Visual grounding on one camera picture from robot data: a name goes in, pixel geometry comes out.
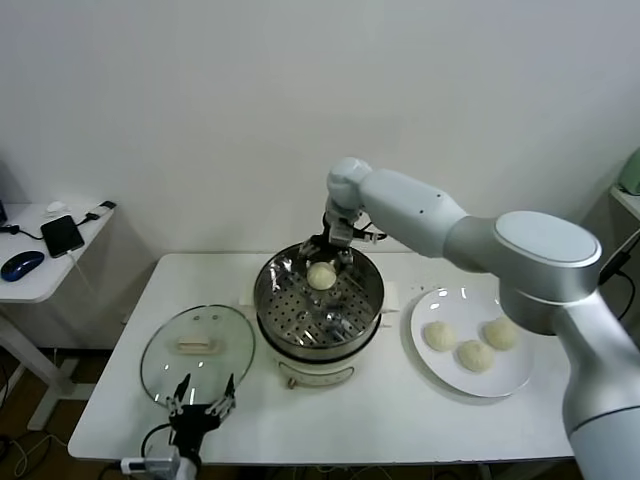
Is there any white charging cable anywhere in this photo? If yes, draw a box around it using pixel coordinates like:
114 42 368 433
64 252 99 301

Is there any black smartphone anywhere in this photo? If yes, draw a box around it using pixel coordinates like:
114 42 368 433
39 214 86 260

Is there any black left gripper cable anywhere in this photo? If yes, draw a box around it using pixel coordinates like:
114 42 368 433
141 422 174 460

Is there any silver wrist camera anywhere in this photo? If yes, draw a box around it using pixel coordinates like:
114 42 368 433
329 222 355 249
121 446 182 474

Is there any white round plate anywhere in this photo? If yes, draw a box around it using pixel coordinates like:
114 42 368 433
409 287 534 399

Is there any blue computer mouse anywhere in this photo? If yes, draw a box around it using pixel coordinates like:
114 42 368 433
0 250 46 283

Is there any white shelf table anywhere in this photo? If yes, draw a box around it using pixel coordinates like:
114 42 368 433
608 184 640 236

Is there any glass pot lid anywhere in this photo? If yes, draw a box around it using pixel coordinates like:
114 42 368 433
139 304 257 407

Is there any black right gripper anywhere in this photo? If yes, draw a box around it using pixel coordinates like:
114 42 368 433
298 210 367 272

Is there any dark laptop computer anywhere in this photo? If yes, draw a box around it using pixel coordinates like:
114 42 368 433
0 158 17 226

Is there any white hanging cable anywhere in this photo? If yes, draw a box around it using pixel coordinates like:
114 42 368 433
602 232 635 266

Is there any black cable with adapter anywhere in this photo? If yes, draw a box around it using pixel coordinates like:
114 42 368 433
598 247 637 321

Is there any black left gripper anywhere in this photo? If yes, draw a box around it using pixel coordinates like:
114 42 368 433
166 372 238 454

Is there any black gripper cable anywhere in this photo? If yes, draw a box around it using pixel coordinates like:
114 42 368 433
352 225 389 245
141 422 174 460

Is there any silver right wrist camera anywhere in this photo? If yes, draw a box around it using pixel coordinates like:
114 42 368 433
329 222 355 249

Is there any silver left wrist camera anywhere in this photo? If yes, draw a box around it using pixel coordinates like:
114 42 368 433
121 446 182 474

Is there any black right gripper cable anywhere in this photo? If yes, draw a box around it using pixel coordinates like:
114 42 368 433
352 225 389 245

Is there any white steamed baozi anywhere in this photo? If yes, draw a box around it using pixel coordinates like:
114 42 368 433
306 262 338 292
423 320 458 352
482 316 519 351
457 339 496 373

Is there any pale green container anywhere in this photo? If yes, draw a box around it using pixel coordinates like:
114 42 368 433
619 149 640 197

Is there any stainless steel steamer basket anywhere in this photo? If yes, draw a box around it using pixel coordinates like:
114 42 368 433
253 242 386 359

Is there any white side table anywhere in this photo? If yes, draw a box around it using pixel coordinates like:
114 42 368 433
0 202 117 432

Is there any cream electric cooker base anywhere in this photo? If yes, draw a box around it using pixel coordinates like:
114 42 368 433
238 277 401 391

